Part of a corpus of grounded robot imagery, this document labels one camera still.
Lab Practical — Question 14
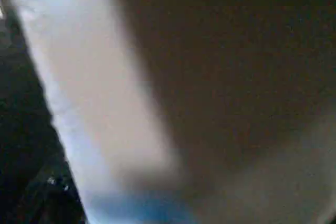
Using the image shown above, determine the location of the black work mat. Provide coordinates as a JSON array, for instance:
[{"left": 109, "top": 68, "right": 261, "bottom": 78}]
[{"left": 0, "top": 0, "right": 71, "bottom": 188}]

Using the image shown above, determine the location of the white plastic table leg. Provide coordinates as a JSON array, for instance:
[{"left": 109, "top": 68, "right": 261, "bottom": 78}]
[{"left": 6, "top": 0, "right": 336, "bottom": 224}]

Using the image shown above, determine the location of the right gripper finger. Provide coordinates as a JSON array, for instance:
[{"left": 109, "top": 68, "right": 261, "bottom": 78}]
[{"left": 0, "top": 153, "right": 89, "bottom": 224}]

